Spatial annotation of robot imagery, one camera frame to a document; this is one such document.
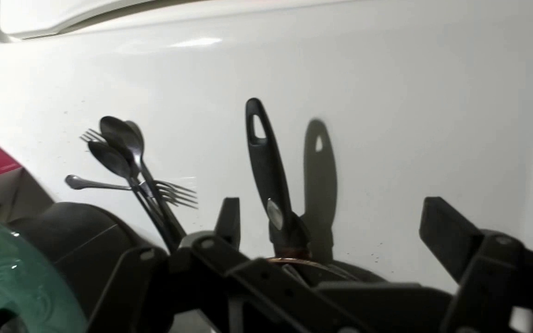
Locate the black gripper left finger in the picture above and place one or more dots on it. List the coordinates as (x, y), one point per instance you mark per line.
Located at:
(143, 289)

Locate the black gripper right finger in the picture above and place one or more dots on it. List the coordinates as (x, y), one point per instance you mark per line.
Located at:
(507, 278)

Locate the metal fork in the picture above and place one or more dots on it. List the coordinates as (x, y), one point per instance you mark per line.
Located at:
(176, 195)
(93, 136)

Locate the white washing machine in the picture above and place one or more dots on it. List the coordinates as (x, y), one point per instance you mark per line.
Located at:
(402, 93)

